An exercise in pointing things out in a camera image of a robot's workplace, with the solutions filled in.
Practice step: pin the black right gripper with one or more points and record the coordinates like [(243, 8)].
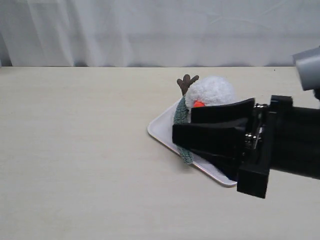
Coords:
[(290, 141)]

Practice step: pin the white snowman plush toy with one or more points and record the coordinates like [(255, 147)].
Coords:
[(207, 91)]

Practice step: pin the green fluffy scarf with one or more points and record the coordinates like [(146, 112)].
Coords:
[(180, 117)]

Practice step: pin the white plastic tray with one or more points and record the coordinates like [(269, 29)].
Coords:
[(160, 129)]

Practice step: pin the white backdrop curtain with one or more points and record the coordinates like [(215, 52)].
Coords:
[(156, 33)]

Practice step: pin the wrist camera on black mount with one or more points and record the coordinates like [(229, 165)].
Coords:
[(307, 64)]

